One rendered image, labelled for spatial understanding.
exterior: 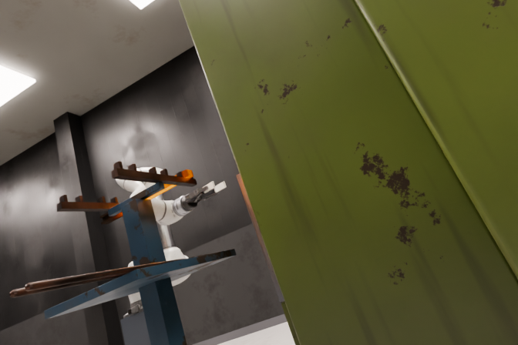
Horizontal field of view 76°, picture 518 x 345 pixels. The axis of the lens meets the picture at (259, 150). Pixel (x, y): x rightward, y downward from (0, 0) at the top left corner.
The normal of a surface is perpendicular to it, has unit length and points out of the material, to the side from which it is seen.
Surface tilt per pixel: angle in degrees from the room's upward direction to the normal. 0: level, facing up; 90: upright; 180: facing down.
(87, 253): 90
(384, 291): 90
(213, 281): 90
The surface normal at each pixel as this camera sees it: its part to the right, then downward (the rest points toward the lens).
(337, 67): -0.57, -0.08
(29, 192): -0.36, -0.19
